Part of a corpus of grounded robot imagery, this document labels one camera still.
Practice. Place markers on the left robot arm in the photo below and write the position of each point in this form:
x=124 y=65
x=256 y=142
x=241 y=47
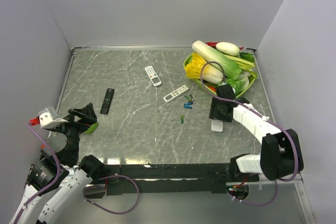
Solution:
x=59 y=174

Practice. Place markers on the white radish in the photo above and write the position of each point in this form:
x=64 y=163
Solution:
x=228 y=48

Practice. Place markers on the small white button remote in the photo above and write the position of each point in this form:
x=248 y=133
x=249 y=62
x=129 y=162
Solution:
x=176 y=93

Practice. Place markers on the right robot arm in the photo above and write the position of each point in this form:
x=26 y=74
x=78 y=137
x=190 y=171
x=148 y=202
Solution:
x=280 y=154

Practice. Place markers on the green leaf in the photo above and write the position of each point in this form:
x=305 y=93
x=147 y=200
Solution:
x=91 y=129

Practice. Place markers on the green lettuce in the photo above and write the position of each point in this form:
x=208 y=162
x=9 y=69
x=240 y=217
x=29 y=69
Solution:
x=240 y=84

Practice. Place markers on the white remote control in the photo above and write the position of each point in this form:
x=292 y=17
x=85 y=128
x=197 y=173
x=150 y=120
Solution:
x=217 y=125

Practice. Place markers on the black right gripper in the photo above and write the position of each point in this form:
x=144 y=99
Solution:
x=214 y=113

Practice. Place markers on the green celery stalks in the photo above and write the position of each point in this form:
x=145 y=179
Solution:
x=246 y=62

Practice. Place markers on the green napa cabbage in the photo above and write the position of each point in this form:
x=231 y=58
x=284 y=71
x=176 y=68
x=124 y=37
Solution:
x=231 y=68

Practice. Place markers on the black remote control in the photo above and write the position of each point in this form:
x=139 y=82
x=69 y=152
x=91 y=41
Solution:
x=106 y=104

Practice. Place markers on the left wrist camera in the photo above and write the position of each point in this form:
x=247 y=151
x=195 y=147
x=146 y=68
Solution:
x=47 y=118

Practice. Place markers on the white remote with screen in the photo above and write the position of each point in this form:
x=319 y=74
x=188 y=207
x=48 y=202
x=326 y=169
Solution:
x=154 y=78

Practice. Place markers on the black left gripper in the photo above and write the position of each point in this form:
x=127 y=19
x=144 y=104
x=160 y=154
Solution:
x=87 y=117

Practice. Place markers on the yellow napa cabbage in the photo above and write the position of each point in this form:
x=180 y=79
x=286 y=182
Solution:
x=197 y=68

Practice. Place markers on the red chili pepper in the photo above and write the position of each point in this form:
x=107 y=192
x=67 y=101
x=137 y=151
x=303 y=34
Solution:
x=212 y=44

